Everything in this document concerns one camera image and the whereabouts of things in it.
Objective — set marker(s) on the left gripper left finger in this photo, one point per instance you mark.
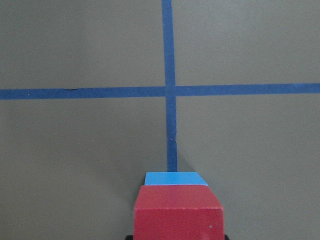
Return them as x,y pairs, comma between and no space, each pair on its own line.
129,237

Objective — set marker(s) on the blue block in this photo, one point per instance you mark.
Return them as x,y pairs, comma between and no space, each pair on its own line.
173,178

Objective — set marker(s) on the red block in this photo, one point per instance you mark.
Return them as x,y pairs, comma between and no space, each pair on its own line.
177,212

